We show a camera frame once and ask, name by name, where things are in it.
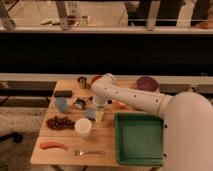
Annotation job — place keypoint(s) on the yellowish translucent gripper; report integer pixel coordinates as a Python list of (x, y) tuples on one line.
[(99, 115)]

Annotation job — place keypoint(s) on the blue sponge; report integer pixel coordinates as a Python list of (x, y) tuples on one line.
[(90, 114)]

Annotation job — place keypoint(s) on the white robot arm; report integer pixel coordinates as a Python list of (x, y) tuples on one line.
[(187, 116)]

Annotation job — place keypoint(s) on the red bowl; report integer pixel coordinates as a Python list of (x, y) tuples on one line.
[(95, 78)]

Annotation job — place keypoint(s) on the purple bowl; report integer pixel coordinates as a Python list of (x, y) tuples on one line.
[(147, 84)]

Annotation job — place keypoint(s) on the white paper cup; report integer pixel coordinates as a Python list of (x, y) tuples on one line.
[(83, 127)]

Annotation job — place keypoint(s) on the yellow apple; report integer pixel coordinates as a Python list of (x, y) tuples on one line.
[(120, 105)]

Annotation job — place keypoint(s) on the black binder clip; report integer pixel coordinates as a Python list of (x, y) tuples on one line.
[(79, 104)]

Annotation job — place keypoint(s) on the wooden table board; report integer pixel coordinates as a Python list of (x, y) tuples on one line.
[(102, 136)]

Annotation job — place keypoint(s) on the small metal cup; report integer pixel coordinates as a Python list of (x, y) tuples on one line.
[(82, 81)]

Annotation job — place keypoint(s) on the red grape bunch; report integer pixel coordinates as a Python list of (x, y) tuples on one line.
[(59, 123)]

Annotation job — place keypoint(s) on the silver fork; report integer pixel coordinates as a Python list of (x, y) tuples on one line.
[(83, 152)]

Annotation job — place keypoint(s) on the green plastic tray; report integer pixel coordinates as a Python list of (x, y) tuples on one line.
[(138, 139)]

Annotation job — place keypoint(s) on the black rectangular block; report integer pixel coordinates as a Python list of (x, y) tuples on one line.
[(63, 93)]

